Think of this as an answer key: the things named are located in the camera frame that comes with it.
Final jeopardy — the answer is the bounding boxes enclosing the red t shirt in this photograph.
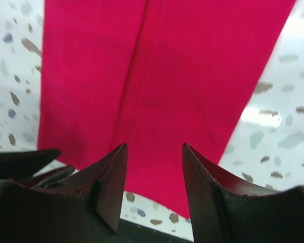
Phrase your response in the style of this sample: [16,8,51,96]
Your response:
[37,0,295,217]

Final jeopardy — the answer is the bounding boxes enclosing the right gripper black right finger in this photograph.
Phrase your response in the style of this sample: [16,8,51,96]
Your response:
[182,144,304,242]

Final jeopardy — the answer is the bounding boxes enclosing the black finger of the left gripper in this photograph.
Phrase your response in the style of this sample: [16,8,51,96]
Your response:
[20,165,75,187]
[0,148,61,179]

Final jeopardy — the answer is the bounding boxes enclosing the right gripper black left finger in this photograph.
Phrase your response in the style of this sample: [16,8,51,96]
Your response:
[0,144,128,242]

